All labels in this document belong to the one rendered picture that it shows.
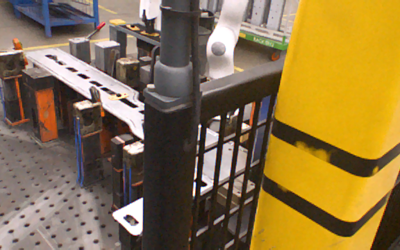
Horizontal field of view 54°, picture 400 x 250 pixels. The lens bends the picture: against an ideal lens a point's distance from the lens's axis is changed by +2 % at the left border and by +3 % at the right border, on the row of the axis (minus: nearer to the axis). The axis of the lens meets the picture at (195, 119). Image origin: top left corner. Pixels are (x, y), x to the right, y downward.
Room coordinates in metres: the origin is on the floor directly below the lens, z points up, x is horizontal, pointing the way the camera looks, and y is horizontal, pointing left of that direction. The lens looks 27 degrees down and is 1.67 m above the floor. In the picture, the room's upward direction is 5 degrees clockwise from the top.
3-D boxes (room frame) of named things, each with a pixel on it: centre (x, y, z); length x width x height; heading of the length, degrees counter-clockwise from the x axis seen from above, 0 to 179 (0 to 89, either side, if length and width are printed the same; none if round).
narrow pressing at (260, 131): (0.92, -0.20, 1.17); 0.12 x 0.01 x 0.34; 136
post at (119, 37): (2.02, 0.44, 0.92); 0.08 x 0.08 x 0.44; 46
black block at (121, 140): (1.13, 0.24, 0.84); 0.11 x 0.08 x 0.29; 136
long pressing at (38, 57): (1.45, 0.34, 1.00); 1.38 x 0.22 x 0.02; 46
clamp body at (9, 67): (1.71, 0.87, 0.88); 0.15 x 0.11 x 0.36; 136
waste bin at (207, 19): (4.48, 0.12, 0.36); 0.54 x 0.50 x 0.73; 131
